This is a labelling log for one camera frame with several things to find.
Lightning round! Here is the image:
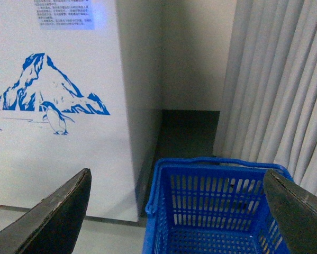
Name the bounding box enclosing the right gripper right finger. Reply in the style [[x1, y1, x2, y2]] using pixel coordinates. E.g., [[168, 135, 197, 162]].
[[263, 170, 317, 253]]

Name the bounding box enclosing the blue plastic shopping basket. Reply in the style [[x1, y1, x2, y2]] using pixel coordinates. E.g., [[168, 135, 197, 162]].
[[142, 157, 289, 253]]

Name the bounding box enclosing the white pleated curtain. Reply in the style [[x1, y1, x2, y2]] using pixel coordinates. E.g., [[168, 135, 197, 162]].
[[213, 1, 317, 196]]

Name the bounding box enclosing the grey instruction sticker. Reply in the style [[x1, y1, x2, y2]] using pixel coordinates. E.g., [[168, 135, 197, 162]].
[[34, 0, 94, 30]]

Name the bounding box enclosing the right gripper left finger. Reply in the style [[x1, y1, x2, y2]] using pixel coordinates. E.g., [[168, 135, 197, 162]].
[[0, 168, 92, 253]]

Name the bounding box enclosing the white chest freezer blue rim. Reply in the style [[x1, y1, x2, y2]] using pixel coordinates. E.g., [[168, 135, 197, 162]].
[[0, 1, 162, 221]]

